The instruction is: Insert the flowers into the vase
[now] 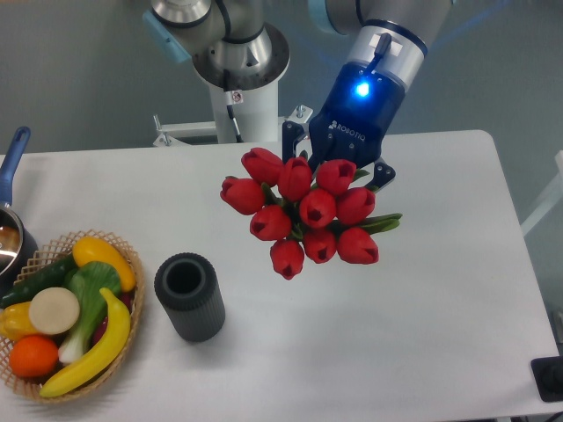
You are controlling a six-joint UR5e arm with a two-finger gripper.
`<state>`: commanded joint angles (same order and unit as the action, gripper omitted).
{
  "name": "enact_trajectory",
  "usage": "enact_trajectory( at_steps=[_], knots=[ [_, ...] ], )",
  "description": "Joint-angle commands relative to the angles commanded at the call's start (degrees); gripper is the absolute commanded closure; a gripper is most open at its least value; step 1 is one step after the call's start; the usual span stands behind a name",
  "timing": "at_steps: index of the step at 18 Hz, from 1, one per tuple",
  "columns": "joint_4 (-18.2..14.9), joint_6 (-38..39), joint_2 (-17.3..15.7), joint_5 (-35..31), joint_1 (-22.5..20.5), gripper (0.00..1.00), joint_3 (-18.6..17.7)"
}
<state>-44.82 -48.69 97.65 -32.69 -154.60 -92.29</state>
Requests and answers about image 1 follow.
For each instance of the red tulip bouquet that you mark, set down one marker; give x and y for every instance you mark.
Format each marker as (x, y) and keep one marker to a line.
(306, 213)

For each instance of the black device at table edge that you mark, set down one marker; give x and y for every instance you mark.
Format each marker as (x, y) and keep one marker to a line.
(548, 377)

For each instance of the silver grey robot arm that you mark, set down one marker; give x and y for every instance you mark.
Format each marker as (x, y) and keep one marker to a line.
(241, 58)

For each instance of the dark green cucumber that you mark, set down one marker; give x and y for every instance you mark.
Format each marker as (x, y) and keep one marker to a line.
(52, 275)

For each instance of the woven wicker basket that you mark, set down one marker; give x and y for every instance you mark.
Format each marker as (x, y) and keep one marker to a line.
(47, 254)

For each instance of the yellow banana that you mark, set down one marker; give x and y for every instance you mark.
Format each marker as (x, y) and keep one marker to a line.
(99, 357)

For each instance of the yellow squash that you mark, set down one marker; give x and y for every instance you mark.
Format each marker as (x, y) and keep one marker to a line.
(93, 249)

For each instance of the orange fruit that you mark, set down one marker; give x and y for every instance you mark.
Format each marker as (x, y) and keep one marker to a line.
(33, 356)

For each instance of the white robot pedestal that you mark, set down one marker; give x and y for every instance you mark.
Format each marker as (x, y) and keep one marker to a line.
(255, 111)

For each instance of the blue handled saucepan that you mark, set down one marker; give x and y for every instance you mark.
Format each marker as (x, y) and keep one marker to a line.
(17, 244)

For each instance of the dark grey ribbed vase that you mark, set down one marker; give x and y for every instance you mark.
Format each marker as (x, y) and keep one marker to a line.
(187, 287)

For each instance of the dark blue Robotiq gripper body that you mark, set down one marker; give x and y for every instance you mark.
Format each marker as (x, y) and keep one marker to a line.
(355, 117)

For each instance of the green bok choy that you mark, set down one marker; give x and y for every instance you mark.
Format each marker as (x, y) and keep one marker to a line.
(85, 284)

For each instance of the metal table clamp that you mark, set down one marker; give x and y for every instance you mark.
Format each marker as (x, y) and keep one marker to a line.
(175, 135)

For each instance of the yellow bell pepper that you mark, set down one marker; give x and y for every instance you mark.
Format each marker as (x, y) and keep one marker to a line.
(16, 323)

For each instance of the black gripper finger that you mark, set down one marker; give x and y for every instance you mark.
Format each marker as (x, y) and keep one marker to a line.
(292, 134)
(383, 175)

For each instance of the beige round slice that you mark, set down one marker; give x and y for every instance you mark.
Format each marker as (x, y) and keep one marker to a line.
(54, 310)

